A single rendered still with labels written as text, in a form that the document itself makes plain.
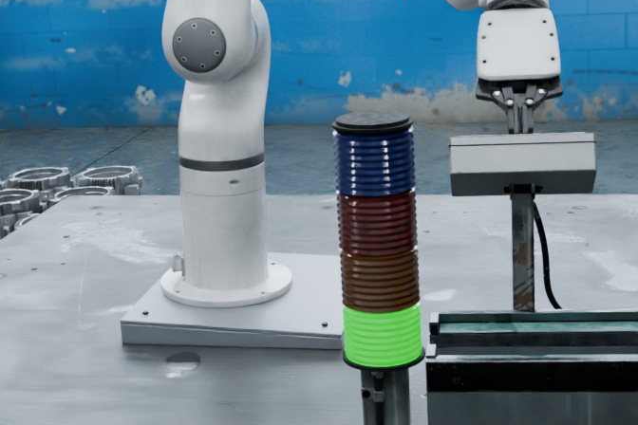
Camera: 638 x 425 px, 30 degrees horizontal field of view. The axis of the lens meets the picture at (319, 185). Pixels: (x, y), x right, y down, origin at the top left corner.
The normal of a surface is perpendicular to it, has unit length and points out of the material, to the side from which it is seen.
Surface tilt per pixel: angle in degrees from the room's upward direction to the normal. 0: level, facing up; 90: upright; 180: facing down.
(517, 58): 51
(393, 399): 90
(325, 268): 3
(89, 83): 90
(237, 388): 0
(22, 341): 0
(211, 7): 66
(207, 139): 82
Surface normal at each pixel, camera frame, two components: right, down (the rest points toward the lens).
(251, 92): 0.25, -0.47
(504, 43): -0.14, -0.40
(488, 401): -0.12, 0.25
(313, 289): -0.02, -0.96
